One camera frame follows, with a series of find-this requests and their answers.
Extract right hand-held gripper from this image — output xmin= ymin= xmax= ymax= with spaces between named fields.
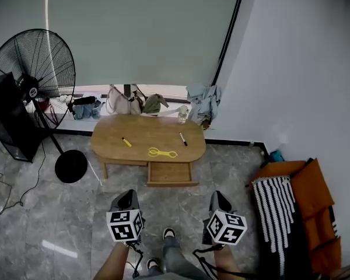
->
xmin=202 ymin=190 xmax=248 ymax=246

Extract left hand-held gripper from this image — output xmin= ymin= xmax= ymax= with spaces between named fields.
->
xmin=106 ymin=188 xmax=146 ymax=243

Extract wooden drawer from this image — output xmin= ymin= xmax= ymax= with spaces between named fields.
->
xmin=146 ymin=161 xmax=200 ymax=188

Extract yellow plastic tongs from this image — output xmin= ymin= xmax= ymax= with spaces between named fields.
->
xmin=148 ymin=146 xmax=179 ymax=159

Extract person's right forearm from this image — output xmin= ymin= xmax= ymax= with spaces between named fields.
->
xmin=214 ymin=245 xmax=243 ymax=280

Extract person's left forearm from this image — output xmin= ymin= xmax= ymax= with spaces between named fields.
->
xmin=93 ymin=242 xmax=135 ymax=280

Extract wooden coffee table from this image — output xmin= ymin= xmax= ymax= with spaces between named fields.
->
xmin=90 ymin=114 xmax=207 ymax=180

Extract black white striped blanket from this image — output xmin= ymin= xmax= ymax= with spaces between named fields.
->
xmin=251 ymin=175 xmax=310 ymax=280

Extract black standing fan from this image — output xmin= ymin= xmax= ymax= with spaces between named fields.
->
xmin=0 ymin=29 xmax=88 ymax=184

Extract person's right leg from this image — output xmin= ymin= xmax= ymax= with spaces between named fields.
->
xmin=162 ymin=237 xmax=199 ymax=275

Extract person's left shoe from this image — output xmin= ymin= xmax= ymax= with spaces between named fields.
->
xmin=146 ymin=257 xmax=161 ymax=271

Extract teal object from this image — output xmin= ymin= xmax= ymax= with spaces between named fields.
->
xmin=269 ymin=149 xmax=285 ymax=162

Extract white window ledge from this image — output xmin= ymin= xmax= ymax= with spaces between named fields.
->
xmin=26 ymin=83 xmax=215 ymax=134

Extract clear plastic water bottle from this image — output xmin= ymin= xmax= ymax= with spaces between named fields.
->
xmin=177 ymin=104 xmax=189 ymax=125

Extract blue denim clothes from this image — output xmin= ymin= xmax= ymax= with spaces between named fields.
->
xmin=72 ymin=99 xmax=102 ymax=121

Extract white tote bag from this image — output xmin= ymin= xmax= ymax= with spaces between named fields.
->
xmin=106 ymin=83 xmax=132 ymax=115

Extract olive green fabric bag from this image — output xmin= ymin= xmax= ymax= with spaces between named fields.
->
xmin=142 ymin=93 xmax=170 ymax=115

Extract light blue cloth pile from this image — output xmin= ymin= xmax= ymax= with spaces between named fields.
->
xmin=186 ymin=83 xmax=222 ymax=125

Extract black folded cloth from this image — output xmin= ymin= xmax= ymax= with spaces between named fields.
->
xmin=68 ymin=96 xmax=97 ymax=106

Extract black upright panel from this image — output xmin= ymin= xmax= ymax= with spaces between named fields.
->
xmin=0 ymin=71 xmax=44 ymax=163

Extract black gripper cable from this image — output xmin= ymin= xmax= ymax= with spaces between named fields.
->
xmin=192 ymin=244 xmax=251 ymax=280
xmin=125 ymin=241 xmax=144 ymax=279

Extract black floor cable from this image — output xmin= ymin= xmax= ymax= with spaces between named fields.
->
xmin=0 ymin=138 xmax=47 ymax=215

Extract light grey fabric strap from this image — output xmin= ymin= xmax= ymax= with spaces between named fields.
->
xmin=139 ymin=108 xmax=180 ymax=118

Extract red bag with straps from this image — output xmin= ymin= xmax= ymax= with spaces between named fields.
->
xmin=36 ymin=97 xmax=59 ymax=128

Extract black wire rack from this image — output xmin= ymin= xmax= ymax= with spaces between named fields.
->
xmin=0 ymin=167 xmax=12 ymax=215

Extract black vertical window frame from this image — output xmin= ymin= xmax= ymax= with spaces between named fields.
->
xmin=211 ymin=0 xmax=247 ymax=87

